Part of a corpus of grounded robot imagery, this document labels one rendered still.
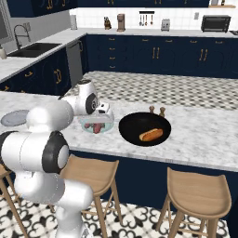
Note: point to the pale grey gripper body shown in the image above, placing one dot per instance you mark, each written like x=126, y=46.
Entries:
x=99, y=118

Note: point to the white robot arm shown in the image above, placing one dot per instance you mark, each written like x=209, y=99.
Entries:
x=34, y=155

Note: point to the red sausage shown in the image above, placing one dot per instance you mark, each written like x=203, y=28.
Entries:
x=98, y=128
x=87, y=125

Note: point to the clear glass bowl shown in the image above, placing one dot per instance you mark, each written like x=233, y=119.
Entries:
x=107, y=127

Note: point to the black round plate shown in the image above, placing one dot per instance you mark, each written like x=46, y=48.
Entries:
x=133, y=127

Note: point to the brown hot dog bun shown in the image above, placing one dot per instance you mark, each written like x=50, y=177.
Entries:
x=151, y=134

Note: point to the grey round plate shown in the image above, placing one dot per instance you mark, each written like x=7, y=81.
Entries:
x=14, y=118

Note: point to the brown wooden salt shaker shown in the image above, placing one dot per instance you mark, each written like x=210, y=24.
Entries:
x=152, y=109

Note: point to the wooden bar stool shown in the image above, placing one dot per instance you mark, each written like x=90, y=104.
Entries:
x=198, y=195
x=6, y=192
x=89, y=173

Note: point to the grey dishwasher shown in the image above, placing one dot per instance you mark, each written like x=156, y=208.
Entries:
x=73, y=62

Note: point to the brown wooden pepper shaker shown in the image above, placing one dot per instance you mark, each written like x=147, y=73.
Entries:
x=162, y=112

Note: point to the navy cupboard run under sink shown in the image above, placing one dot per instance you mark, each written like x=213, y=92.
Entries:
x=46, y=74

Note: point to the navy island cabinet front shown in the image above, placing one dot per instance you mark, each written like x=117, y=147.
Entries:
x=142, y=179

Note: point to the dark sink basin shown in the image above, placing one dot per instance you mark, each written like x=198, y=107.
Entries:
x=34, y=49

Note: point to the navy base cupboard run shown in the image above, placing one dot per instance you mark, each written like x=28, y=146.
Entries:
x=173, y=57

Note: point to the brown coffee machine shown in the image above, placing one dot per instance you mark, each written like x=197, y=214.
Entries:
x=121, y=22

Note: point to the white paper towel roll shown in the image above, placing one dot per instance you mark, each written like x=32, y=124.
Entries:
x=73, y=22

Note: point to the silver toaster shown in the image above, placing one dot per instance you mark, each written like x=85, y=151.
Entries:
x=165, y=25

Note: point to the dark metal tap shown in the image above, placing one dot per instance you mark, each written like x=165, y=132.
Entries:
x=18, y=35

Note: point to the white soap bottle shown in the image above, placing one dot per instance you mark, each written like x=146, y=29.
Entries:
x=2, y=53

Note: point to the black toaster oven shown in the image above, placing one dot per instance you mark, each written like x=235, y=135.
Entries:
x=215, y=23

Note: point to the black hob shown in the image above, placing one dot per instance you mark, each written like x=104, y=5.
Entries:
x=234, y=32

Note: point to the rail with hanging tools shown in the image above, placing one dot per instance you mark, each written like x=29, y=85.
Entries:
x=146, y=18

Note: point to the navy wall cupboard run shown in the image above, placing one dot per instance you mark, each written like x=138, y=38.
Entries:
x=37, y=6

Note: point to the wooden wall shelf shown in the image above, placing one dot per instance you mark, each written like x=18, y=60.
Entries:
x=222, y=6

